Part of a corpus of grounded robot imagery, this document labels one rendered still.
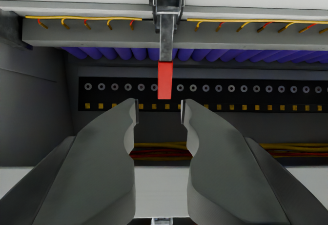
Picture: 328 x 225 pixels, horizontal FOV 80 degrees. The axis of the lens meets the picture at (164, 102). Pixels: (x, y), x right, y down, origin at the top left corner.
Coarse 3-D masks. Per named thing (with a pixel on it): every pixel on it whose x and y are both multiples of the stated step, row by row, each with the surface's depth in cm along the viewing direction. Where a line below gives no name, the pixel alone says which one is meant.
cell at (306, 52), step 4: (296, 52) 25; (300, 52) 24; (304, 52) 24; (308, 52) 23; (312, 52) 23; (288, 56) 26; (292, 56) 26; (296, 56) 25; (300, 56) 25; (280, 60) 28; (284, 60) 27; (288, 60) 27
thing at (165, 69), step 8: (160, 16) 14; (168, 16) 14; (160, 24) 14; (168, 24) 14; (160, 32) 15; (168, 32) 15; (160, 40) 15; (168, 40) 15; (160, 48) 15; (168, 48) 15; (160, 56) 16; (168, 56) 16; (160, 64) 16; (168, 64) 16; (160, 72) 16; (168, 72) 16; (160, 80) 17; (168, 80) 17; (160, 88) 17; (168, 88) 17; (160, 96) 17; (168, 96) 17
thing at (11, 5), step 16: (0, 0) 16; (16, 0) 16; (208, 16) 17; (224, 16) 17; (240, 16) 17; (256, 16) 17; (272, 16) 17; (288, 16) 17; (304, 16) 17; (320, 16) 17
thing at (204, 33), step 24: (24, 24) 19; (48, 24) 19; (72, 24) 19; (96, 24) 19; (120, 24) 19; (144, 24) 19; (192, 24) 19; (216, 24) 19; (240, 24) 19; (264, 24) 19; (288, 24) 18; (312, 24) 18; (192, 48) 21; (216, 48) 21; (240, 48) 21; (264, 48) 21; (288, 48) 20; (312, 48) 20
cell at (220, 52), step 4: (212, 52) 25; (216, 52) 24; (220, 52) 24; (224, 52) 24; (208, 56) 27; (212, 56) 26; (216, 56) 25; (220, 56) 26; (208, 60) 28; (212, 60) 27
